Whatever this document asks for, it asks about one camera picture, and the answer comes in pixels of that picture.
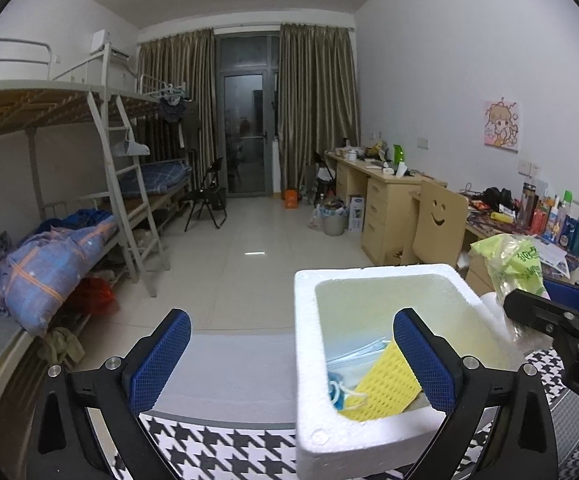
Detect white air conditioner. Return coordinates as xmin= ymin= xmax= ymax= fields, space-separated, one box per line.
xmin=91 ymin=30 xmax=133 ymax=58

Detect desk clutter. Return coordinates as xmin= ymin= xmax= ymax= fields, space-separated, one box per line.
xmin=337 ymin=140 xmax=395 ymax=166

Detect bucket of bottles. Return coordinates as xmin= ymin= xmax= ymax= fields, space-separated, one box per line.
xmin=312 ymin=197 xmax=347 ymax=237

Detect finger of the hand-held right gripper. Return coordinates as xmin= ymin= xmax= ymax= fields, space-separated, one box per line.
xmin=502 ymin=287 xmax=579 ymax=343
xmin=543 ymin=277 xmax=579 ymax=318

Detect blue quilt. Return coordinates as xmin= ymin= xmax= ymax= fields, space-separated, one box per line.
xmin=0 ymin=210 xmax=120 ymax=336

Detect green plastic bag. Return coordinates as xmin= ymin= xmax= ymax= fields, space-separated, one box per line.
xmin=471 ymin=234 xmax=545 ymax=346

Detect glass balcony door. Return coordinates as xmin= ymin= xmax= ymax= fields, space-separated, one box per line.
xmin=216 ymin=32 xmax=281 ymax=196

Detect group of toiletry bottles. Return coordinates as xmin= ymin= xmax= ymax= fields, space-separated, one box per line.
xmin=519 ymin=180 xmax=579 ymax=256

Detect printed papers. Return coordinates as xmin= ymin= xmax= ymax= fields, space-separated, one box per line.
xmin=532 ymin=240 xmax=570 ymax=278

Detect wooden desk with drawers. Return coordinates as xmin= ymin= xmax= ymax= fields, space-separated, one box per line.
xmin=324 ymin=152 xmax=447 ymax=266

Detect white foam box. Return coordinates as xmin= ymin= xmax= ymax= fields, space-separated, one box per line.
xmin=293 ymin=261 xmax=525 ymax=480

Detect white blue carton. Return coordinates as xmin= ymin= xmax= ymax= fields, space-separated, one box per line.
xmin=348 ymin=195 xmax=366 ymax=233

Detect blue plaid mattress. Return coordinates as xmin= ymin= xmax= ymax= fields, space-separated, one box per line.
xmin=120 ymin=160 xmax=193 ymax=198

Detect wooden smiley chair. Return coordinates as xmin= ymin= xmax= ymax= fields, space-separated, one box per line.
xmin=402 ymin=178 xmax=469 ymax=267

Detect olive cloth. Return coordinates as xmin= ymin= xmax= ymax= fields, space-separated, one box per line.
xmin=37 ymin=327 xmax=85 ymax=366

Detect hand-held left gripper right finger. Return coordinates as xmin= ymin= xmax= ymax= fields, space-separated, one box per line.
xmin=393 ymin=308 xmax=557 ymax=480

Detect black folding chair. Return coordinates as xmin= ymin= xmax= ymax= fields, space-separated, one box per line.
xmin=184 ymin=157 xmax=229 ymax=232

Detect white bunk bed ladder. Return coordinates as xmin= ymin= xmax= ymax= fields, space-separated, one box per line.
xmin=88 ymin=87 xmax=165 ymax=297

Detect cartoon wall poster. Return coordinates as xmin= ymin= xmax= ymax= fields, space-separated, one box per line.
xmin=484 ymin=100 xmax=521 ymax=152

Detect red cloth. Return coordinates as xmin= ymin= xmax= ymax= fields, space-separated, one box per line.
xmin=77 ymin=275 xmax=118 ymax=316

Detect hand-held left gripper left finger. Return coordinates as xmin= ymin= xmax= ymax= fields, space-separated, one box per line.
xmin=24 ymin=308 xmax=193 ymax=480

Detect olive curtain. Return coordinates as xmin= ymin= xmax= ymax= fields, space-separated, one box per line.
xmin=137 ymin=30 xmax=219 ymax=196
xmin=278 ymin=22 xmax=361 ymax=196

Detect black headphones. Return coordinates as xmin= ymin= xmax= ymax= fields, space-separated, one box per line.
xmin=482 ymin=186 xmax=515 ymax=207

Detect yellow foam net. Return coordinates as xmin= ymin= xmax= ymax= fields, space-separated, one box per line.
xmin=339 ymin=340 xmax=423 ymax=421

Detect stack of disposable face masks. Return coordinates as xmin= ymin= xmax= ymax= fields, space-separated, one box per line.
xmin=327 ymin=337 xmax=395 ymax=408

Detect white metal bunk bed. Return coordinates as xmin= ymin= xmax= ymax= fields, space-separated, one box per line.
xmin=0 ymin=37 xmax=170 ymax=341
xmin=134 ymin=72 xmax=195 ymax=211

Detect black floor stand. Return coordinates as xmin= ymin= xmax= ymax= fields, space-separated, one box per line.
xmin=302 ymin=151 xmax=337 ymax=206

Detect hanging dark clothes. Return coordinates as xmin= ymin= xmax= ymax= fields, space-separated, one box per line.
xmin=158 ymin=92 xmax=190 ymax=123

